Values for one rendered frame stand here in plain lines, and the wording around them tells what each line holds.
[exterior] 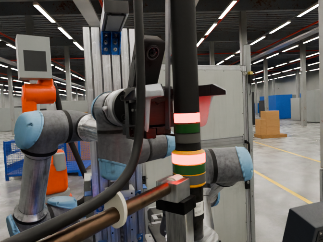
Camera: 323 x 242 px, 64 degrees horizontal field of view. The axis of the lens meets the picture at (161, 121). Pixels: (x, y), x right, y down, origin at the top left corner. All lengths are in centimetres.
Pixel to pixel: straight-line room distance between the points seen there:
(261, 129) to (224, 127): 1028
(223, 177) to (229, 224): 192
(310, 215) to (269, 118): 1189
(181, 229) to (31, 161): 70
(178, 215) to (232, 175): 56
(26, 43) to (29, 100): 83
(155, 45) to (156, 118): 11
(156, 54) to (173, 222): 25
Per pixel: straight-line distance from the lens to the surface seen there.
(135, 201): 26
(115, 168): 57
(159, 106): 40
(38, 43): 441
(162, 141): 65
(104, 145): 57
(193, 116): 33
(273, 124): 1297
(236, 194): 272
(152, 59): 42
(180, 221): 33
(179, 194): 31
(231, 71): 258
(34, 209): 108
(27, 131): 87
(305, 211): 108
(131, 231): 134
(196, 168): 33
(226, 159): 86
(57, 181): 437
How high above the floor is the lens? 163
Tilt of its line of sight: 3 degrees down
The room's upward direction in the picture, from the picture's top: 3 degrees counter-clockwise
